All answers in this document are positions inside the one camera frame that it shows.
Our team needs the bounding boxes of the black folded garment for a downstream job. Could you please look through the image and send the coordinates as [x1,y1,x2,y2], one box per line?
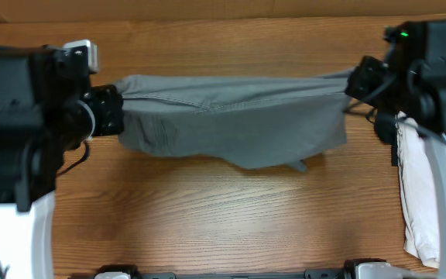
[374,111,398,167]

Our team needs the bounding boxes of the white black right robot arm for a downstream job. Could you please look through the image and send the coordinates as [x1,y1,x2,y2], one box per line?
[345,19,446,278]

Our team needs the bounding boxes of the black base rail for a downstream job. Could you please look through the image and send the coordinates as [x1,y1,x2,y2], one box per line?
[91,258,391,279]

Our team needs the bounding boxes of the grey shorts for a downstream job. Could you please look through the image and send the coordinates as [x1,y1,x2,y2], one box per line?
[115,71,349,171]

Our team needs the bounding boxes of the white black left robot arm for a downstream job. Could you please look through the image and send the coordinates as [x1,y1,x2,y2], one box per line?
[0,40,124,278]

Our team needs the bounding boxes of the beige folded shorts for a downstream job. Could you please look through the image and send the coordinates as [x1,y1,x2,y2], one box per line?
[396,124,446,268]

